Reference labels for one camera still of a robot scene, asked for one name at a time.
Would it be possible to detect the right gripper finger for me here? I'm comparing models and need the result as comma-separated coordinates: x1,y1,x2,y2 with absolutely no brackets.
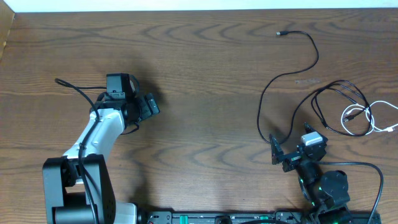
269,134,284,165
303,123,326,142

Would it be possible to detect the white USB cable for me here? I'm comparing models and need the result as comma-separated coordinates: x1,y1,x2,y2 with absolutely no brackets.
340,100,398,136

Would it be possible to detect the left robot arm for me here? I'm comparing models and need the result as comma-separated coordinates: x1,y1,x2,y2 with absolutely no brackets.
42,73,160,224

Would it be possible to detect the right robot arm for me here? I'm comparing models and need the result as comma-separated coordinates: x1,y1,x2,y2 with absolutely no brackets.
269,123,354,223

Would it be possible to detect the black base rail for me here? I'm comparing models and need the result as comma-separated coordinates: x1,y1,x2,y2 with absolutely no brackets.
136,210,381,224

